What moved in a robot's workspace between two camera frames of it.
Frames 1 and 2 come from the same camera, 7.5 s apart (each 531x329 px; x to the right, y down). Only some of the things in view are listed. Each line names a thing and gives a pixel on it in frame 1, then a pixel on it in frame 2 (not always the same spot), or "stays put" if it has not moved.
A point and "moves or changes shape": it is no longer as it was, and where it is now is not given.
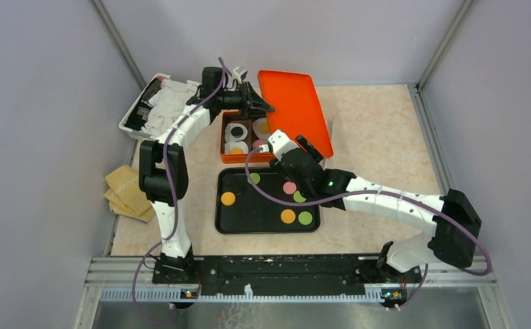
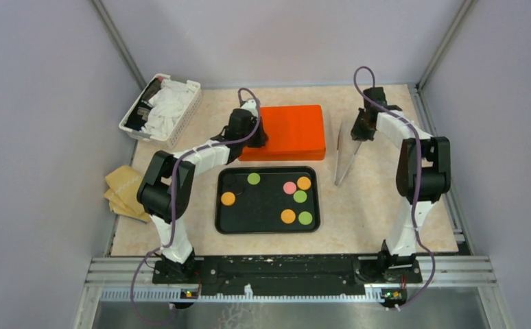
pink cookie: [289, 188] stays put
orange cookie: [228, 198] stays put
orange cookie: [287, 216] stays put
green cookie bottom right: [305, 218] stays put
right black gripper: [307, 147] to [356, 133]
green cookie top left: [256, 178] stays put
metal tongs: [330, 126] to [338, 181]
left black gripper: [252, 105] to [262, 136]
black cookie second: [238, 189] stays put
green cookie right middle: [298, 197] stays put
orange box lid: [298, 109] moves or changes shape
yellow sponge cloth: [125, 196] stays put
